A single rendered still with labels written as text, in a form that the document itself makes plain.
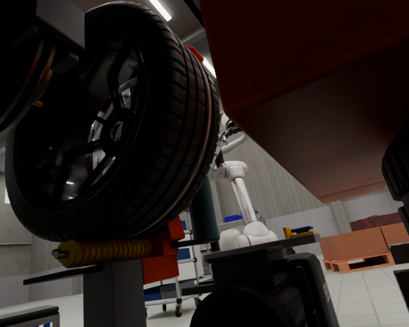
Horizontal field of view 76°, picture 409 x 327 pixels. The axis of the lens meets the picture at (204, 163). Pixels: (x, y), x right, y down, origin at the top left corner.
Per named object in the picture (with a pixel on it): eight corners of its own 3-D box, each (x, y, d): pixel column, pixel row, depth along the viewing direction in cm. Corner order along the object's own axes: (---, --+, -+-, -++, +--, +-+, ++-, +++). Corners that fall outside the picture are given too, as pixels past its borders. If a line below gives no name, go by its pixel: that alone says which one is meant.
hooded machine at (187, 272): (205, 277, 704) (198, 230, 747) (195, 280, 654) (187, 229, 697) (184, 280, 728) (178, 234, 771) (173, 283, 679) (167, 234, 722)
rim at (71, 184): (74, 251, 56) (-3, 159, 83) (147, 246, 76) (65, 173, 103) (181, 39, 55) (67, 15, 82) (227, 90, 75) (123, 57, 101)
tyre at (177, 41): (75, 308, 52) (-22, 170, 87) (152, 287, 72) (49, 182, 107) (228, 8, 50) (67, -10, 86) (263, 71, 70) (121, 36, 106)
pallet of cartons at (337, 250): (417, 254, 374) (404, 222, 389) (456, 255, 289) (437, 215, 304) (324, 268, 400) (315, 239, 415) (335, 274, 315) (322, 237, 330)
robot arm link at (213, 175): (206, 158, 201) (223, 157, 205) (203, 172, 216) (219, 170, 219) (210, 172, 194) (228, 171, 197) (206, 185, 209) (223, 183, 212)
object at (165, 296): (136, 321, 250) (128, 217, 284) (163, 310, 286) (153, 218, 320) (182, 317, 228) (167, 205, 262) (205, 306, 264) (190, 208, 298)
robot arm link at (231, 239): (219, 266, 171) (213, 233, 178) (245, 262, 175) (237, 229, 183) (225, 266, 156) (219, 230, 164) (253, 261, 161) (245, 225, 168)
